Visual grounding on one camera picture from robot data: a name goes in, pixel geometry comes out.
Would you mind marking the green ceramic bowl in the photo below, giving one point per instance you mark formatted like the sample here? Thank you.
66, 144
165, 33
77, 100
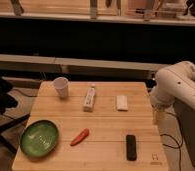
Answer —
39, 139

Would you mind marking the white bottle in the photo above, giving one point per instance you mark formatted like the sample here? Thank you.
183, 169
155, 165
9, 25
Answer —
89, 99

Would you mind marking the white folded cloth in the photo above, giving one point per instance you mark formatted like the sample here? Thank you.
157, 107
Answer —
121, 103

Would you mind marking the black office chair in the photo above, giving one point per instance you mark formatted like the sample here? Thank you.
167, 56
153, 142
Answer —
7, 101

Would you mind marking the white paper cup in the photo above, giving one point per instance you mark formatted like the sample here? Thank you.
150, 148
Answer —
61, 86

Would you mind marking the black rectangular remote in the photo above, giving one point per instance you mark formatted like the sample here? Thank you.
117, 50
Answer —
131, 152

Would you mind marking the wooden table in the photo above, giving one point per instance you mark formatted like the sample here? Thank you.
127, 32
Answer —
104, 149

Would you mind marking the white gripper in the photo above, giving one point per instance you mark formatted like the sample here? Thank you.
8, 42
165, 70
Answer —
158, 116

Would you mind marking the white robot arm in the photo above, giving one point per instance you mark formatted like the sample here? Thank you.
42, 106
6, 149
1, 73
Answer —
173, 82

